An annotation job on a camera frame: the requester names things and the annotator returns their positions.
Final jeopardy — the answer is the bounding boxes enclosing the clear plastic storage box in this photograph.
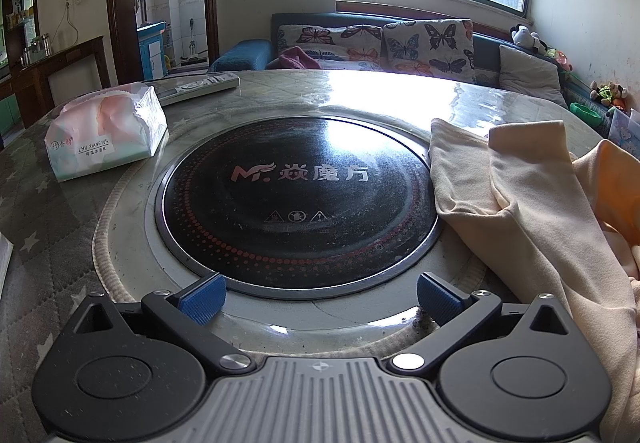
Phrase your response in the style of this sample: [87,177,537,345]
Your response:
[605,106,640,154]

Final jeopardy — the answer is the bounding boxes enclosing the cream garment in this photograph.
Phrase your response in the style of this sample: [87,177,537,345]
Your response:
[429,119,640,443]

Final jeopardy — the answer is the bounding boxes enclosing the brown green plush toys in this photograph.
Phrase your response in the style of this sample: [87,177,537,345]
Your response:
[589,80,628,110]

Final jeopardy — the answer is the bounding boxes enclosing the grey pillow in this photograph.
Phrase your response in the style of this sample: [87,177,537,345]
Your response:
[497,44,568,110]

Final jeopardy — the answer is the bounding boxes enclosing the butterfly print cushion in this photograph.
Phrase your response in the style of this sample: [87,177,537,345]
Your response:
[382,19,477,84]
[276,23,383,70]

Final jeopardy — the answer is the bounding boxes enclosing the peach cloth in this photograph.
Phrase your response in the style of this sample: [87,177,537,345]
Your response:
[572,140,640,244]

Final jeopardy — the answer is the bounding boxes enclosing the mop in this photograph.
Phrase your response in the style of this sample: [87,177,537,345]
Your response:
[180,18,208,64]

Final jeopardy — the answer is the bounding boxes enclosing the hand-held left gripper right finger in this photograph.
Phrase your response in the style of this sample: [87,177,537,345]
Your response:
[387,272,577,377]

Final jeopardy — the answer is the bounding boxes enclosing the blue sofa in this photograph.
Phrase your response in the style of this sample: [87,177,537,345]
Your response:
[207,13,608,139]

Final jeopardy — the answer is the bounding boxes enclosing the pink cloth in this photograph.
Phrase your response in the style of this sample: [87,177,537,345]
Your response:
[278,46,323,70]

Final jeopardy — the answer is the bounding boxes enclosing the dark wooden sideboard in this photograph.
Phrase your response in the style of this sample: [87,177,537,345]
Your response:
[10,36,106,129]

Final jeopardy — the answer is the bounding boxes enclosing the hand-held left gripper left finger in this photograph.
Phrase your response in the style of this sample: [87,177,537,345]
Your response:
[62,272,253,379]

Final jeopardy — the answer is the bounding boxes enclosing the pink white tissue pack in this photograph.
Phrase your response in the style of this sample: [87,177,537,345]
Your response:
[44,84,168,182]

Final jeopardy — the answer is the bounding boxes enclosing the panda plush toy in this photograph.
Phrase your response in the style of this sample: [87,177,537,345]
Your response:
[510,24,548,55]

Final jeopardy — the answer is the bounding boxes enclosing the green bowl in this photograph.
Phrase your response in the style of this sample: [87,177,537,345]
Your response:
[570,102,605,126]

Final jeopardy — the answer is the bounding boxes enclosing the white remote control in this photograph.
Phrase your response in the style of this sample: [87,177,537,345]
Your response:
[152,72,241,106]

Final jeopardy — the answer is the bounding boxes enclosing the pink green plush toy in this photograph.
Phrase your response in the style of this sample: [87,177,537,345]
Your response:
[549,48,573,72]

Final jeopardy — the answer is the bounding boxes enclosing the blue white cabinet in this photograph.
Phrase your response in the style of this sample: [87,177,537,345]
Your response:
[137,22,168,81]

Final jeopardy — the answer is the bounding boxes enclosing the round black induction cooktop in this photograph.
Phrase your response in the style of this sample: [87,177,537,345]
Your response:
[154,116,443,299]

